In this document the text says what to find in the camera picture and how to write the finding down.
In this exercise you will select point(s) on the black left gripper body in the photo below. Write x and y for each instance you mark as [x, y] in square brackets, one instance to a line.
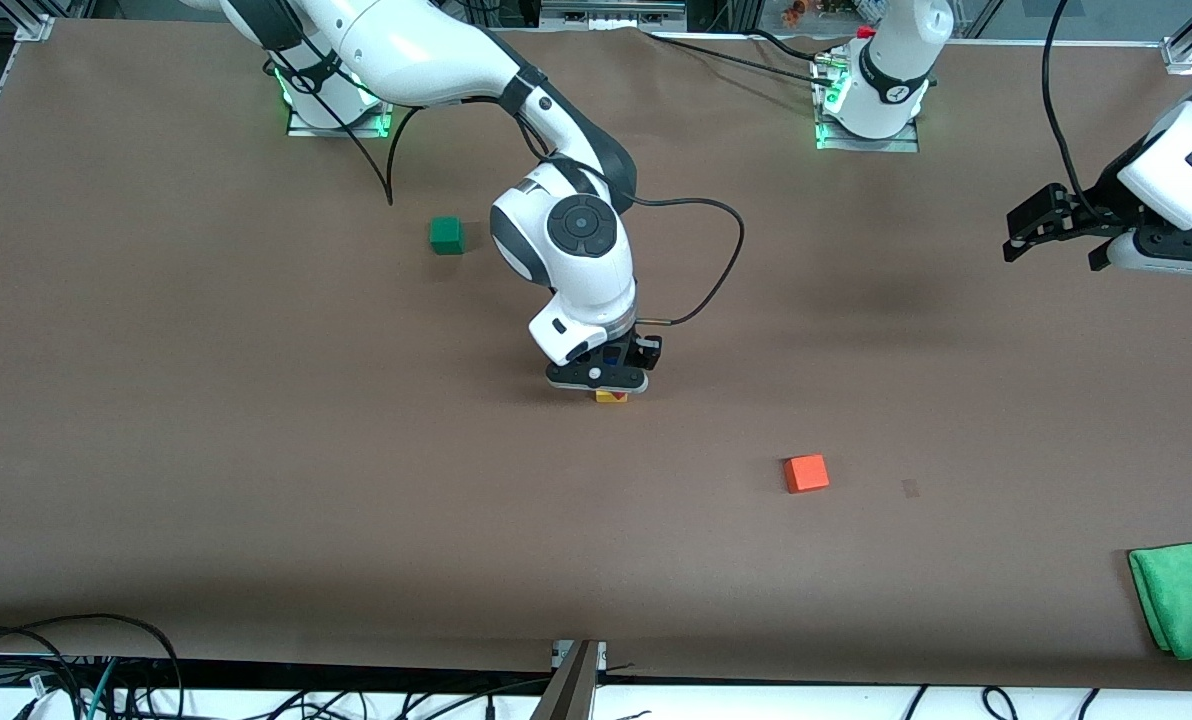
[1094, 209]

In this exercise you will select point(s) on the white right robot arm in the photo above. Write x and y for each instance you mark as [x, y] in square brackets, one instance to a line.
[436, 50]

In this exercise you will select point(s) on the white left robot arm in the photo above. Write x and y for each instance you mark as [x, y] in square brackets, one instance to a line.
[1181, 160]

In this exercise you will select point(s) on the yellow wooden block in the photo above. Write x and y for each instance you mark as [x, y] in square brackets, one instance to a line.
[606, 398]

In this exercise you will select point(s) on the orange wooden block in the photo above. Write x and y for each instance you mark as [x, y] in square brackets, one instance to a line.
[806, 473]

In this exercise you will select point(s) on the green wooden block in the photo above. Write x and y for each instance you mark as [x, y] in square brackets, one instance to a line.
[445, 234]

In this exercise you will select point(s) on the green microfibre cloth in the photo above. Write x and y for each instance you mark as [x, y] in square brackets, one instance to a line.
[1186, 595]

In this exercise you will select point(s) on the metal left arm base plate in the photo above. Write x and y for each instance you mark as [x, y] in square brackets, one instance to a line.
[906, 142]

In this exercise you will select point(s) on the aluminium frame corner bracket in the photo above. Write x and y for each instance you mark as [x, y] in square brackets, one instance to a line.
[1181, 55]
[28, 20]

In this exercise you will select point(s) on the metal camera mount pole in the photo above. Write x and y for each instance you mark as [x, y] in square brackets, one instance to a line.
[571, 685]

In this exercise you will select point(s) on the grey metal rail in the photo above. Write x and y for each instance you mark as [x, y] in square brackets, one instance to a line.
[611, 12]

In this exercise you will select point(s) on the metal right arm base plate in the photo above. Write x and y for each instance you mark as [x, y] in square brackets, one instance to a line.
[301, 130]

